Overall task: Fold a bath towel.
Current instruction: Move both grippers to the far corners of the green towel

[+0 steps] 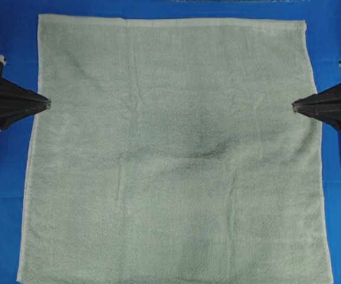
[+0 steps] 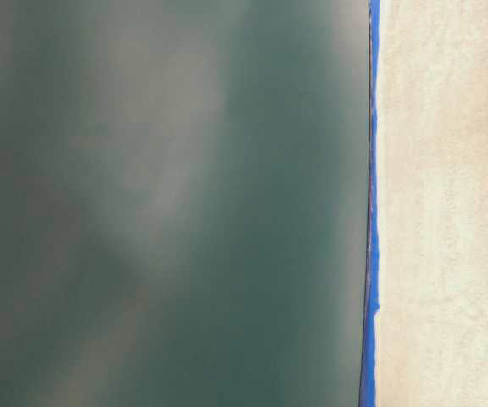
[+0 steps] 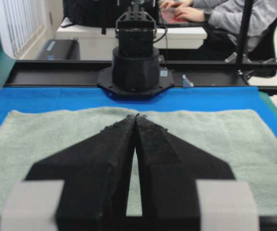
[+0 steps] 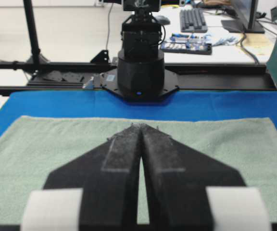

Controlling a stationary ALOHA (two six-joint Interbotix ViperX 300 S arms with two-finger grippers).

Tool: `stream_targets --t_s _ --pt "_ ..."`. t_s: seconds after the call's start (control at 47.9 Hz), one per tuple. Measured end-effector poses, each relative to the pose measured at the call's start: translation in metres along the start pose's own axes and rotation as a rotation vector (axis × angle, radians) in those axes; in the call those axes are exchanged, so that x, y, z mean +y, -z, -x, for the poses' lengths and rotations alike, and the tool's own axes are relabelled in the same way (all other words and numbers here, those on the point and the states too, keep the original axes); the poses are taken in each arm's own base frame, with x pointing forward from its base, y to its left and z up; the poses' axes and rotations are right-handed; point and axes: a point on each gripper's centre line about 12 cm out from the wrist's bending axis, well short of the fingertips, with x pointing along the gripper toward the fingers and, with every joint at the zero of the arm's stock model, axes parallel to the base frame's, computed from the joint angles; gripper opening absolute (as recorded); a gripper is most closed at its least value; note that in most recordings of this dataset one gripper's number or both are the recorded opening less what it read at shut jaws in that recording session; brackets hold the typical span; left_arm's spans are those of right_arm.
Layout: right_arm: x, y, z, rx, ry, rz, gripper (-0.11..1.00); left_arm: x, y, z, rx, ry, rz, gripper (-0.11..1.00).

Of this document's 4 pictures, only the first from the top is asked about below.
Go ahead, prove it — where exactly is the blue table cloth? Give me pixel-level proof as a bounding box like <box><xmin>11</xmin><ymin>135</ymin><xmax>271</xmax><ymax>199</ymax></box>
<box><xmin>0</xmin><ymin>1</ymin><xmax>341</xmax><ymax>283</ymax></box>

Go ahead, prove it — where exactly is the pale green bath towel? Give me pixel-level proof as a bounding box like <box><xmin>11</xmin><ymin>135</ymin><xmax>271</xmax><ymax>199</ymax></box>
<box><xmin>17</xmin><ymin>14</ymin><xmax>333</xmax><ymax>283</ymax></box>

